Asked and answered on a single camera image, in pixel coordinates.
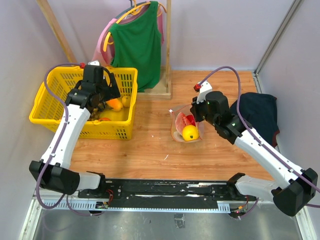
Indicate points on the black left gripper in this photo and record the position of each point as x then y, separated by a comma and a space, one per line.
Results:
112, 92

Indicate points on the dark navy cloth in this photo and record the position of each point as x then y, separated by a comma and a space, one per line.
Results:
260, 110

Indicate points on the clear orange zip bag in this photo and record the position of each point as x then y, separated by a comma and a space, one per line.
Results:
186, 109

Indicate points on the orange bell pepper toy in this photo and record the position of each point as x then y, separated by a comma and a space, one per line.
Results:
115, 104

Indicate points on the green tank top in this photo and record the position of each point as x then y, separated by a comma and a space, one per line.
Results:
137, 44

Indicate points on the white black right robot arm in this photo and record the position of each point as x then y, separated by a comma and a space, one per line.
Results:
292, 187

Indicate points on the yellow orange round fruit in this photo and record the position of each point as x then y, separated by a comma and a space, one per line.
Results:
126, 101

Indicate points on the watermelon slice toy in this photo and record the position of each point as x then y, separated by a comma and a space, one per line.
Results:
181, 122

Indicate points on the green grape bunch toy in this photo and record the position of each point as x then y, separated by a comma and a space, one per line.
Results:
95, 115

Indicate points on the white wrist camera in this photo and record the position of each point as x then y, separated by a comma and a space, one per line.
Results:
202, 88
91, 63

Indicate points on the wooden clothes rack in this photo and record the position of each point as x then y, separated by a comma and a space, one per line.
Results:
162, 91

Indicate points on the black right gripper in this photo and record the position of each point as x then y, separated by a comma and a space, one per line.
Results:
194, 109

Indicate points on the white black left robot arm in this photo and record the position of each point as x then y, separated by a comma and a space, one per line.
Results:
52, 171

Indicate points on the aluminium frame post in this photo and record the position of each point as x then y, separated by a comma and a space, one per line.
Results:
293, 9

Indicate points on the yellow plastic basket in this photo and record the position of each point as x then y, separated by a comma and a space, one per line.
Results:
48, 111

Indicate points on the yellow lemon toy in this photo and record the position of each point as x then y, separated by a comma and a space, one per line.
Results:
190, 133

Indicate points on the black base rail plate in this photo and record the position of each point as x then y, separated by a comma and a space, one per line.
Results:
165, 194

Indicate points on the red apple toy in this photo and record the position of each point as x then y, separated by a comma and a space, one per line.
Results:
191, 119

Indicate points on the pink shirt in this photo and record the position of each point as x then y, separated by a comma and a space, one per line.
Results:
105, 57

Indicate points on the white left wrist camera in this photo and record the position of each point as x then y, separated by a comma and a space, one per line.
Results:
91, 63

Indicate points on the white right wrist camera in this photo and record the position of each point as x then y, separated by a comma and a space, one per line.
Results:
202, 88

